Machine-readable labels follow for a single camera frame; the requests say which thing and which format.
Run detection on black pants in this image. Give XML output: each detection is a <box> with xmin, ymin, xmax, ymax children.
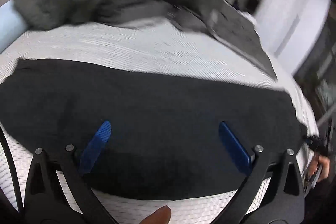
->
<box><xmin>1</xmin><ymin>59</ymin><xmax>306</xmax><ymax>200</ymax></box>

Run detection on right hand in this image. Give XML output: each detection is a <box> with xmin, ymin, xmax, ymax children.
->
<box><xmin>307</xmin><ymin>154</ymin><xmax>330</xmax><ymax>184</ymax></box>

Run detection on dark shelving unit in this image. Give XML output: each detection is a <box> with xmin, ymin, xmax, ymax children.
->
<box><xmin>294</xmin><ymin>18</ymin><xmax>335</xmax><ymax>133</ymax></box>

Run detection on light blue pillow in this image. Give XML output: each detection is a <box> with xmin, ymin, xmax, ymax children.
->
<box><xmin>0</xmin><ymin>0</ymin><xmax>28</xmax><ymax>53</ymax></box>

